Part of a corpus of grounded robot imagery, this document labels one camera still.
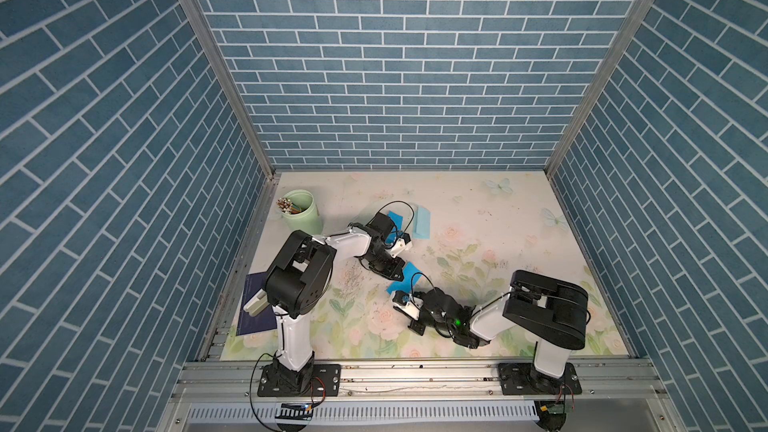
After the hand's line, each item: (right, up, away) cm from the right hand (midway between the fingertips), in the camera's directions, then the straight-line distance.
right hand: (397, 307), depth 86 cm
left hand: (+3, +7, +5) cm, 9 cm away
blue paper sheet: (0, +23, -1) cm, 23 cm away
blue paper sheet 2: (+4, +8, +6) cm, 11 cm away
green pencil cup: (-28, +26, +6) cm, 38 cm away
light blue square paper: (+9, +23, +19) cm, 31 cm away
